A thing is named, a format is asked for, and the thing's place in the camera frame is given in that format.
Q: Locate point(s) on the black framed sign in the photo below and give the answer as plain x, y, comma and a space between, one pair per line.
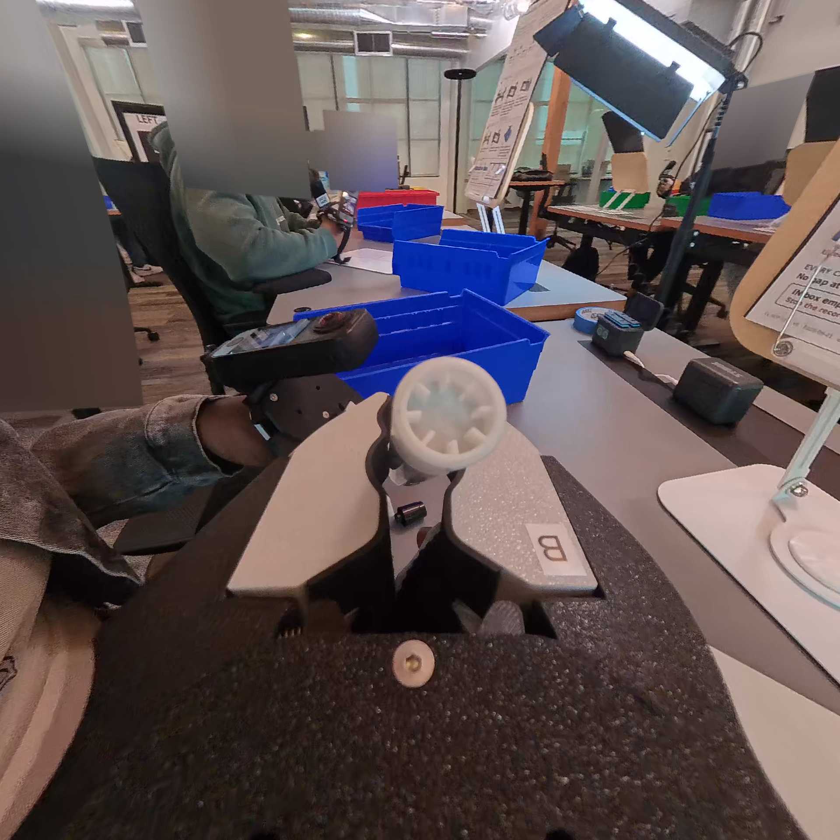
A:
134, 128

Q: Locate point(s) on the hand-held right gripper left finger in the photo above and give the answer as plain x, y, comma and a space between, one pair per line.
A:
315, 505

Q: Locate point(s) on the red plastic bin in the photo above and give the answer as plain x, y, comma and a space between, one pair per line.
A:
394, 197

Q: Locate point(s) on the wooden sign stand back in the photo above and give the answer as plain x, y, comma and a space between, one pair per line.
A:
623, 151

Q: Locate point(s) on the blue tape roll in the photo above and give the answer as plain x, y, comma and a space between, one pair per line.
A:
584, 321

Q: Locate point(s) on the black studio light panel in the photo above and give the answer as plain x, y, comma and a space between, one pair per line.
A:
623, 72

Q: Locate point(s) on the green plastic bin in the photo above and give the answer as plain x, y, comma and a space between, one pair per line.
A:
623, 199

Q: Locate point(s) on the blue plastic bin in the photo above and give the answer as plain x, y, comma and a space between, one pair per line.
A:
459, 354
748, 207
400, 223
459, 269

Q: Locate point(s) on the black floor lamp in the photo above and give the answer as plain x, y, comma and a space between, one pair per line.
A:
459, 73

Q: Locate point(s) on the person's left forearm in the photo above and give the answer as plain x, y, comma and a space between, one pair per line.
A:
118, 453

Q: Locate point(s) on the dark battery charger case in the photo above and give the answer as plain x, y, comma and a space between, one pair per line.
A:
617, 341

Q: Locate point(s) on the person's beige printed shirt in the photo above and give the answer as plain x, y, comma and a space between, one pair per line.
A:
39, 689

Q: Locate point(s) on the poster sign stand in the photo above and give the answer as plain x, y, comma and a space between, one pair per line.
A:
512, 118

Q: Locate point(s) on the person's left hand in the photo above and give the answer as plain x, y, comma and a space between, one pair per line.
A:
229, 433

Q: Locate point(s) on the black light stand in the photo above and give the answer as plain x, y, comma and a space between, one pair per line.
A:
695, 197

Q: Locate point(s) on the black marker cap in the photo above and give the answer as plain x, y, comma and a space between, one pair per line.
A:
410, 513

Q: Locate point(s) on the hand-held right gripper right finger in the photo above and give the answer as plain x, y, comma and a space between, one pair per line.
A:
505, 518

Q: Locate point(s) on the dark closed case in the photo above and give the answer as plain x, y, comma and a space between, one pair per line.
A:
715, 394

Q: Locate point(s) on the white plastic wheel part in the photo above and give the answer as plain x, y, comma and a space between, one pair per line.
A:
449, 413

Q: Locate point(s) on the ceiling air vent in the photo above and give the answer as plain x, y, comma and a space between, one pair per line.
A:
373, 43

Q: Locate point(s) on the wooden sign stand white base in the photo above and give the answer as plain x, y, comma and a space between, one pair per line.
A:
722, 525

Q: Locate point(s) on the printed instruction sheet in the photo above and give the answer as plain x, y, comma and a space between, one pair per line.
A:
814, 295

